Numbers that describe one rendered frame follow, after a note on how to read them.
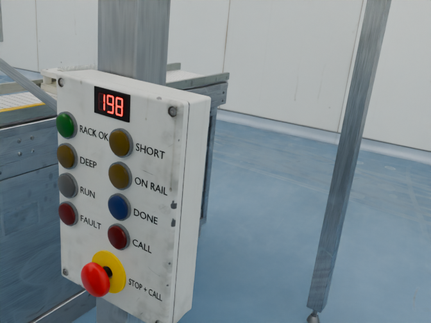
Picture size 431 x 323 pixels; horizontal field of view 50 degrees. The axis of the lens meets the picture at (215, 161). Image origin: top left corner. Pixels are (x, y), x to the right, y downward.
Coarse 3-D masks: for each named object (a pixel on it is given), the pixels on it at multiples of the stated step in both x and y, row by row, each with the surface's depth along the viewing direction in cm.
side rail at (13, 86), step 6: (168, 66) 210; (174, 66) 214; (180, 66) 218; (42, 78) 156; (0, 84) 142; (6, 84) 144; (12, 84) 145; (18, 84) 147; (36, 84) 153; (0, 90) 142; (6, 90) 144; (12, 90) 146; (18, 90) 148; (24, 90) 150
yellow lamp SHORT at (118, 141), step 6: (114, 132) 46; (120, 132) 45; (114, 138) 46; (120, 138) 45; (126, 138) 45; (114, 144) 46; (120, 144) 45; (126, 144) 45; (114, 150) 46; (120, 150) 46; (126, 150) 45
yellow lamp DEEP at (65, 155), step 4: (60, 148) 51; (64, 148) 50; (68, 148) 50; (60, 152) 51; (64, 152) 50; (68, 152) 50; (60, 156) 51; (64, 156) 51; (68, 156) 50; (72, 156) 50; (60, 160) 51; (64, 160) 51; (68, 160) 50; (72, 160) 50; (64, 164) 51; (68, 164) 51; (72, 164) 51
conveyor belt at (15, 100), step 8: (168, 72) 210; (176, 72) 212; (184, 72) 214; (168, 80) 193; (176, 80) 195; (224, 80) 206; (184, 88) 182; (0, 96) 142; (8, 96) 143; (16, 96) 144; (24, 96) 145; (32, 96) 146; (56, 96) 149; (0, 104) 134; (8, 104) 134; (16, 104) 135; (24, 104) 136; (24, 120) 123
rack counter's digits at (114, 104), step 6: (102, 96) 46; (108, 96) 45; (114, 96) 45; (102, 102) 46; (108, 102) 46; (114, 102) 45; (120, 102) 45; (102, 108) 46; (108, 108) 46; (114, 108) 45; (120, 108) 45; (114, 114) 46; (120, 114) 45
